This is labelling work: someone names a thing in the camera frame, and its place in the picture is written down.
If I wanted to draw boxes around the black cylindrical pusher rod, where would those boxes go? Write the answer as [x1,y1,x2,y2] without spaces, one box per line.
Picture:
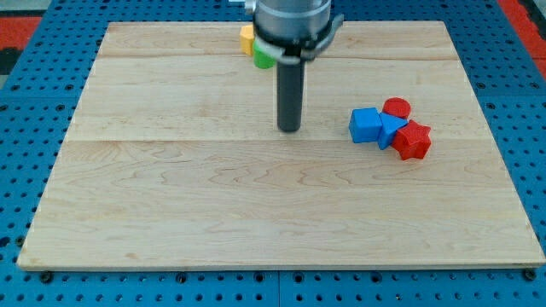
[276,61,305,132]

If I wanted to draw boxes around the green star block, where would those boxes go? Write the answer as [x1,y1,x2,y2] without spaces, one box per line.
[253,41,276,69]

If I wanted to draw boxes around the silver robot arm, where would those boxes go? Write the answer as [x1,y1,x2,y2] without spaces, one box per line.
[244,0,343,133]

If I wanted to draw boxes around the red star block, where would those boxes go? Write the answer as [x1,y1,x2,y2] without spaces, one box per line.
[391,119,432,160]

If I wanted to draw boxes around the yellow block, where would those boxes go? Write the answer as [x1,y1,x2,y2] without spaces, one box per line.
[239,24,254,56]

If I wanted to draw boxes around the blue cube block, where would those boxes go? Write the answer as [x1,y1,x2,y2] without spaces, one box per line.
[348,107,382,143]

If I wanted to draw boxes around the blue triangle block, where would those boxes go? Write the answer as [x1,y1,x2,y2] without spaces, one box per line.
[377,113,408,150]

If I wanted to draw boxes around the red cylinder block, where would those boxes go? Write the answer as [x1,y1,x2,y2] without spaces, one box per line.
[382,97,411,119]

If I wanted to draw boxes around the wooden board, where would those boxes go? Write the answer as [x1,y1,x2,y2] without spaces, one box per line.
[17,21,545,271]

